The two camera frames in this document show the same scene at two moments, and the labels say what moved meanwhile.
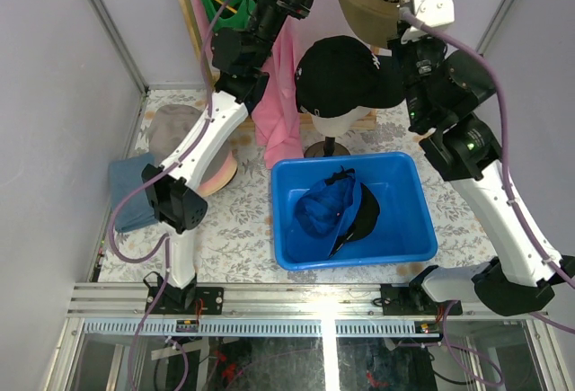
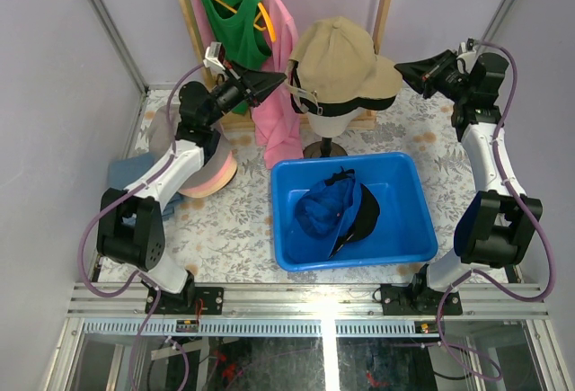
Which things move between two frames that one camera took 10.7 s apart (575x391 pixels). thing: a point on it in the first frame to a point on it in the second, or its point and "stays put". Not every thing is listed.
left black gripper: [292, 5] to [244, 88]
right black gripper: [399, 48] to [423, 75]
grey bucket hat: [170, 126] stays put
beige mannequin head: [331, 128] stays put
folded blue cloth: [126, 176] stays put
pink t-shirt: [277, 121] stays put
